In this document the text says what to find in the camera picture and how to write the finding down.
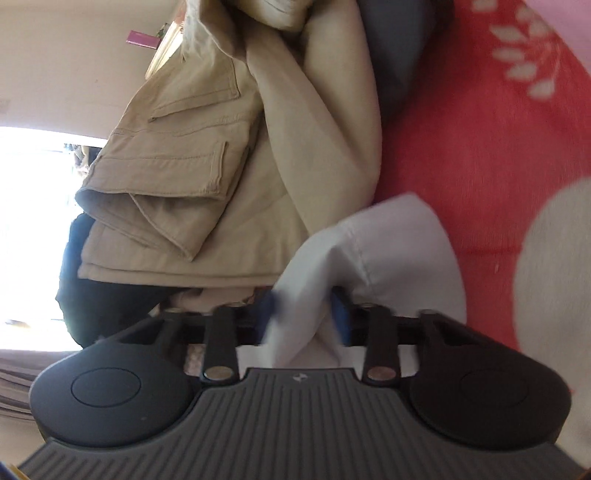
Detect khaki cargo pants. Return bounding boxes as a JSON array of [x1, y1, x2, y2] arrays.
[[75, 0, 386, 319]]

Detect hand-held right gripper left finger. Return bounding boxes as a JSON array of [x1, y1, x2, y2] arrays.
[[115, 293, 279, 385]]

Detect beige curtain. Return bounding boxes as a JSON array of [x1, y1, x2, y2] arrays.
[[0, 348, 93, 416]]

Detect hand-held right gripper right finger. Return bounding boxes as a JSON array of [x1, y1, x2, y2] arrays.
[[330, 286, 481, 387]]

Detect white shirt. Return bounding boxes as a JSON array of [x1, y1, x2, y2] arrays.
[[235, 193, 468, 370]]

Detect grey-blue garment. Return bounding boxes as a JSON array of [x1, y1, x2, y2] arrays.
[[358, 0, 455, 123]]

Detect pink floral blanket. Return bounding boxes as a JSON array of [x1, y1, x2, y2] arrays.
[[369, 0, 591, 370]]

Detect small magenta object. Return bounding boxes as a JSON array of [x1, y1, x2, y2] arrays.
[[126, 30, 161, 50]]

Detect black knit garment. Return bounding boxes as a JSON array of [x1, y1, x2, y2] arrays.
[[54, 212, 206, 349]]

